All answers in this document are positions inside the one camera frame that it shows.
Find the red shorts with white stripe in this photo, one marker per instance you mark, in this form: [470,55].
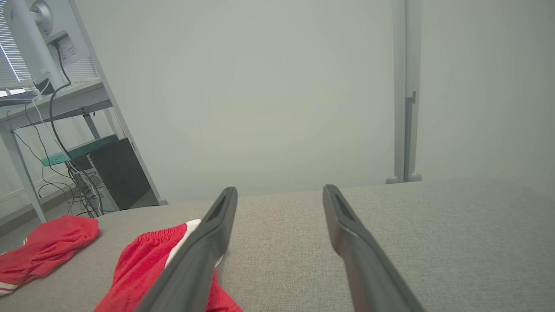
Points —
[138,268]

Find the white computer monitor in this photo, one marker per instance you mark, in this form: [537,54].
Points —
[34,43]

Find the grey partition post double foot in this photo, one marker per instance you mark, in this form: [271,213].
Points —
[406,86]

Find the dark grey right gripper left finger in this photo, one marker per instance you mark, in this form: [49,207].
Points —
[190,277]

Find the white metal desk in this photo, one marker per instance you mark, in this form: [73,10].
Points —
[65,102]

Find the green flat board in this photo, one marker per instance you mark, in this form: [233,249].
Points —
[86,148]

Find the red shirt with white sleeves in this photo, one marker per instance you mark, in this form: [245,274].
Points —
[47,247]

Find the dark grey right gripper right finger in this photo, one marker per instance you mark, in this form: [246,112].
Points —
[373,281]

